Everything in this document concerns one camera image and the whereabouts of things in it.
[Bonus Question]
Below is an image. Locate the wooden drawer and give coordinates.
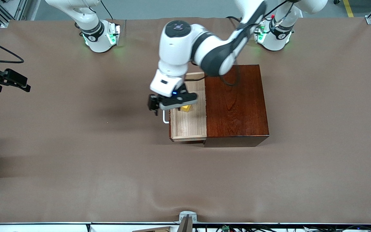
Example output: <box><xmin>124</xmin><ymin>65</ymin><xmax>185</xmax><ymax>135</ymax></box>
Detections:
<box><xmin>168</xmin><ymin>72</ymin><xmax>207</xmax><ymax>143</ymax></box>

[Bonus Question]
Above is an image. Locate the dark red-brown wooden cabinet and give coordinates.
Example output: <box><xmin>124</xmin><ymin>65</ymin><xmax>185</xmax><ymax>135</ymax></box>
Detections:
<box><xmin>203</xmin><ymin>64</ymin><xmax>270</xmax><ymax>148</ymax></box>

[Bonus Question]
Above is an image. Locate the large table cover cloth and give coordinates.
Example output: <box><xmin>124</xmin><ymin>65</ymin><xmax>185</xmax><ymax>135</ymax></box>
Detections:
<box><xmin>0</xmin><ymin>18</ymin><xmax>371</xmax><ymax>224</ymax></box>

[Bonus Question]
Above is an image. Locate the brown cardboard piece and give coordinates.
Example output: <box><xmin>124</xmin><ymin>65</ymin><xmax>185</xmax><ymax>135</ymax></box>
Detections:
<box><xmin>132</xmin><ymin>226</ymin><xmax>173</xmax><ymax>232</ymax></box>

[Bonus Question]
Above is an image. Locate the yellow floor marking tape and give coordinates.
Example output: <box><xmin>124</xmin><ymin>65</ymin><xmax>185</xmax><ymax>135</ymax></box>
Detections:
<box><xmin>343</xmin><ymin>0</ymin><xmax>355</xmax><ymax>18</ymax></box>

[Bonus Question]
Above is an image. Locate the aluminium extrusion frame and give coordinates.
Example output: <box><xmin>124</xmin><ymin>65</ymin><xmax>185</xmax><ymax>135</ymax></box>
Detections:
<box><xmin>0</xmin><ymin>0</ymin><xmax>28</xmax><ymax>27</ymax></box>

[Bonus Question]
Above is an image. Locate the grey metal mount bracket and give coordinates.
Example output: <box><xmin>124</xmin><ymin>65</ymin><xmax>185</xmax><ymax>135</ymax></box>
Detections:
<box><xmin>178</xmin><ymin>211</ymin><xmax>197</xmax><ymax>232</ymax></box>

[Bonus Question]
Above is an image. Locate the white table edge rail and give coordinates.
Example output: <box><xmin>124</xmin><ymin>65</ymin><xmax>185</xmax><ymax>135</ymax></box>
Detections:
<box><xmin>0</xmin><ymin>222</ymin><xmax>371</xmax><ymax>232</ymax></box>

